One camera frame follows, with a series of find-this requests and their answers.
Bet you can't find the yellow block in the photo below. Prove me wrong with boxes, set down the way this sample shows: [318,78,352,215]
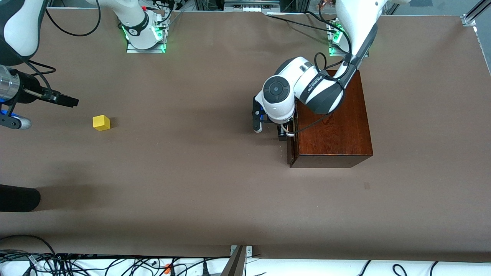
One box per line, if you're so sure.
[92,115,111,132]

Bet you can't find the dark brown wooden cabinet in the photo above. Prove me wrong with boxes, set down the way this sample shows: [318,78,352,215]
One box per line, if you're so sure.
[290,69,374,169]

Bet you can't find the black rounded cylinder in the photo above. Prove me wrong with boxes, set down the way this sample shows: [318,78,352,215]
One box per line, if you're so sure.
[0,184,41,213]

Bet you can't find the white power strip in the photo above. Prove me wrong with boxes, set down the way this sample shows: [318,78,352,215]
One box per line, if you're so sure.
[224,0,281,12]

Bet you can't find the grey aluminium profile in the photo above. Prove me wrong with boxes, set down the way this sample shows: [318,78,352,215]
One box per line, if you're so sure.
[220,246,247,276]

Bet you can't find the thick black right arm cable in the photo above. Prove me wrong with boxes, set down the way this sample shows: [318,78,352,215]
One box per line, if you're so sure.
[22,59,57,97]

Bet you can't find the thin black looped cable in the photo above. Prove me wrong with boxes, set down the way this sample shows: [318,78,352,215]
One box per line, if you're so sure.
[45,0,102,37]

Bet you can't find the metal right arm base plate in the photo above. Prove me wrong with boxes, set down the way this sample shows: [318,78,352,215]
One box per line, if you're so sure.
[126,38,167,54]

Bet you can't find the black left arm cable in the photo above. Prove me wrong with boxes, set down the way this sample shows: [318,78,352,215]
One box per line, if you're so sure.
[291,10,353,135]

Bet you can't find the black cable across table edge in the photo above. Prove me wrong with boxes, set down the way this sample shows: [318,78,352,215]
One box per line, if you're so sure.
[266,13,340,34]

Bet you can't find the black floor cable loop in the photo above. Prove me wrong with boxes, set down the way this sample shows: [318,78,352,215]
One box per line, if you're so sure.
[0,234,57,265]

